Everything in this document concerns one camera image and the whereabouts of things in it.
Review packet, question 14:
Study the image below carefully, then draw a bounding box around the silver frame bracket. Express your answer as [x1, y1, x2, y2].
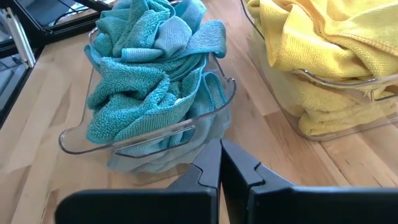
[2, 7, 37, 68]

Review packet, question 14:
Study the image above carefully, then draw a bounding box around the clear plastic basket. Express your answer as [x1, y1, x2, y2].
[58, 26, 238, 187]
[239, 0, 398, 142]

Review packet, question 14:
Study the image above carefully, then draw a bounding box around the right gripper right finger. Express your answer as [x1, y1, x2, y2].
[221, 138, 398, 224]

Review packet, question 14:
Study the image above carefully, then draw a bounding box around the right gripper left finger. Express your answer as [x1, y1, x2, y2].
[54, 138, 223, 224]

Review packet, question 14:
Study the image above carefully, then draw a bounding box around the black aluminium table frame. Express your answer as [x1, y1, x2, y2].
[0, 0, 119, 130]

